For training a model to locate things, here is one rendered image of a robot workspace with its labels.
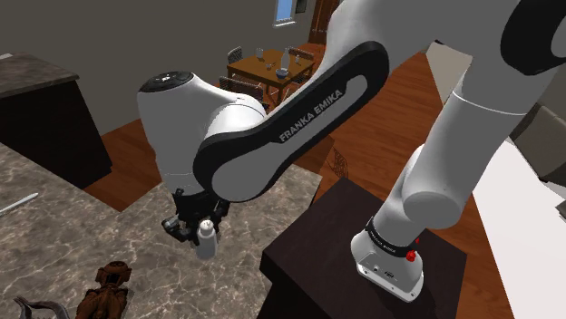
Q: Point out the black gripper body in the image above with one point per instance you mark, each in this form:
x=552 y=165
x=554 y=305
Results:
x=194 y=207

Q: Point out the wooden dining table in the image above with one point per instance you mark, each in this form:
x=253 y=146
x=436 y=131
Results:
x=258 y=68

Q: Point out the silver pen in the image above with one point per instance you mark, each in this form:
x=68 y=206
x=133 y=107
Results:
x=17 y=204

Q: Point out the metal mesh chair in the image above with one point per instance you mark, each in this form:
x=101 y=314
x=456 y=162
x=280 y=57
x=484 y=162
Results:
x=235 y=54
x=303 y=54
x=241 y=86

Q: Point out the dark cabinet with stone top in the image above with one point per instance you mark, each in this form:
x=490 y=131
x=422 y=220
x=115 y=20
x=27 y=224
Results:
x=40 y=123

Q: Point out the dark robot stand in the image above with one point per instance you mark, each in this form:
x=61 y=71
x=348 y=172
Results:
x=318 y=247

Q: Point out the window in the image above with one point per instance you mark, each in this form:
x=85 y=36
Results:
x=284 y=11

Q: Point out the white bottle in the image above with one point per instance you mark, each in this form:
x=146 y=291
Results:
x=206 y=240

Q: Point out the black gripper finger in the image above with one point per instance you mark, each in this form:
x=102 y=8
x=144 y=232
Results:
x=222 y=216
x=179 y=227

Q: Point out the brown figure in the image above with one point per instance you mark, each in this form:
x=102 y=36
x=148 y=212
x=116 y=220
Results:
x=104 y=296

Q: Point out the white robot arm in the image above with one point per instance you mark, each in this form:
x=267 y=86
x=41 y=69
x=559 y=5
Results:
x=247 y=172

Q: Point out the brown wooden door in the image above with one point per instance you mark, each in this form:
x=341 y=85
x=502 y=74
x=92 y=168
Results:
x=323 y=20

